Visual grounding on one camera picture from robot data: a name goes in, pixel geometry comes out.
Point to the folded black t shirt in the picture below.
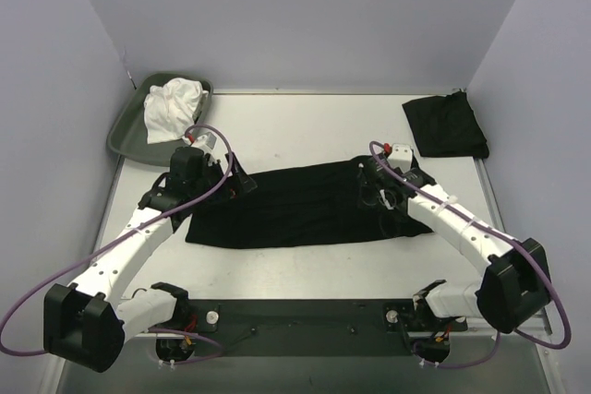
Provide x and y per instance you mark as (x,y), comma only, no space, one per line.
(446,127)

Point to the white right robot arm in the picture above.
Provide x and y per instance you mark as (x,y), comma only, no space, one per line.
(510,288)

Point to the black t shirt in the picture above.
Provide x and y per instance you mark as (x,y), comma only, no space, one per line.
(446,127)
(321,204)

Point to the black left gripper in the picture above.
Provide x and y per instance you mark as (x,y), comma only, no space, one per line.
(233,180)

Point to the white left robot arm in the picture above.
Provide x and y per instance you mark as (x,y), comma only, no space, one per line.
(88,321)

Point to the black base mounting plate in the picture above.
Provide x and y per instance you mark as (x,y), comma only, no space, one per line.
(301,328)

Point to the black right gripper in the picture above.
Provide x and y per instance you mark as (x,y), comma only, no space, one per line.
(369,186)

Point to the crumpled white t shirt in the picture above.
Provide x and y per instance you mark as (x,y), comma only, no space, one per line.
(171,109)

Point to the grey plastic tray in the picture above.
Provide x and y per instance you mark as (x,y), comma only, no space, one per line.
(128,135)

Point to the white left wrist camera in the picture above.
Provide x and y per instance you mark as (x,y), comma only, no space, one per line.
(206,142)

